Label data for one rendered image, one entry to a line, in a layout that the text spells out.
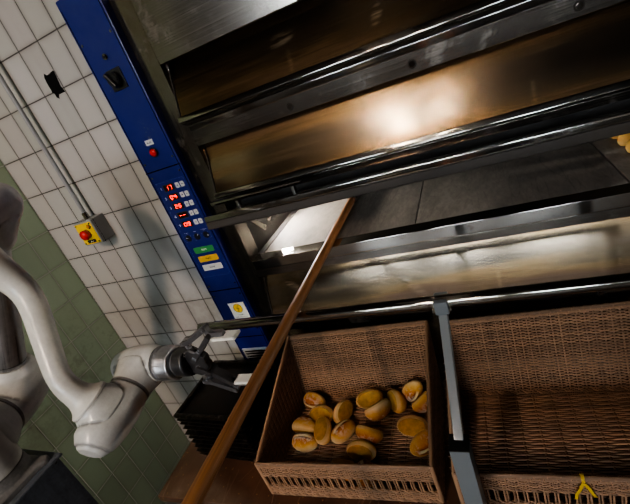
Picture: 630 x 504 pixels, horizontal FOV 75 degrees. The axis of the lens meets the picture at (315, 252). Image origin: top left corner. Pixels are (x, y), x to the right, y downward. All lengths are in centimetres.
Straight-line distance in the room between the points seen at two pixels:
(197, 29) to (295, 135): 40
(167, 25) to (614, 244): 141
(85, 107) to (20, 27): 30
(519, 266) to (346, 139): 65
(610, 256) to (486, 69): 63
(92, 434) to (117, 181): 94
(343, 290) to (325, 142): 53
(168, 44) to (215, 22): 17
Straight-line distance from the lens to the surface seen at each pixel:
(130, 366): 117
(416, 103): 121
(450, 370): 100
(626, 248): 142
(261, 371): 94
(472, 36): 118
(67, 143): 181
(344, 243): 139
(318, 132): 128
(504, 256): 138
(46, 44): 173
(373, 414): 153
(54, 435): 210
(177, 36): 141
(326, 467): 134
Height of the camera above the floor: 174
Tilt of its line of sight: 23 degrees down
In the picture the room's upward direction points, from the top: 21 degrees counter-clockwise
